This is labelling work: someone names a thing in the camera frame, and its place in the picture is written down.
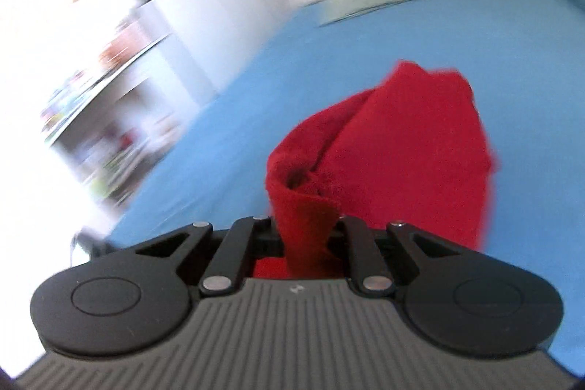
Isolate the blue bed sheet mattress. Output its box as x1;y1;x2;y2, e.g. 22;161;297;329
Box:
111;0;584;372

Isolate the white shelving desk unit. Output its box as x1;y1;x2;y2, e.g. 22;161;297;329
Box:
43;1;216;219

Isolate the red knit sweater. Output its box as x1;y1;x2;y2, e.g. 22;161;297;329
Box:
253;61;495;279

